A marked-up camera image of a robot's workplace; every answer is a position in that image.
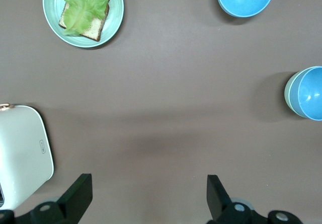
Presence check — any white toaster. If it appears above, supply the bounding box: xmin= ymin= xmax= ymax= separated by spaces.
xmin=0 ymin=103 xmax=55 ymax=209

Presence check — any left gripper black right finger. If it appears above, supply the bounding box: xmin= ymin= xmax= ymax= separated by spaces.
xmin=206 ymin=175 xmax=270 ymax=224

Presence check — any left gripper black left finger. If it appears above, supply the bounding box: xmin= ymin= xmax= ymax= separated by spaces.
xmin=15 ymin=173 xmax=93 ymax=224

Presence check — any pale green bowl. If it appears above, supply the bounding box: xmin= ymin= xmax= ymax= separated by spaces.
xmin=284 ymin=71 xmax=306 ymax=118

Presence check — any bread slice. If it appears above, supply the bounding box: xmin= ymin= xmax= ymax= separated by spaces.
xmin=58 ymin=0 xmax=111 ymax=42

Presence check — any pale green plate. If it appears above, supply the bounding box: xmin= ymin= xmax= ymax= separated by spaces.
xmin=42 ymin=0 xmax=125 ymax=48

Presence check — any green lettuce leaf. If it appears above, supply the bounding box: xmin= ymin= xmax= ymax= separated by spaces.
xmin=59 ymin=0 xmax=113 ymax=37

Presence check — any brown table cover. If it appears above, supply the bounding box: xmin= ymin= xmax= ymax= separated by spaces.
xmin=0 ymin=0 xmax=322 ymax=224

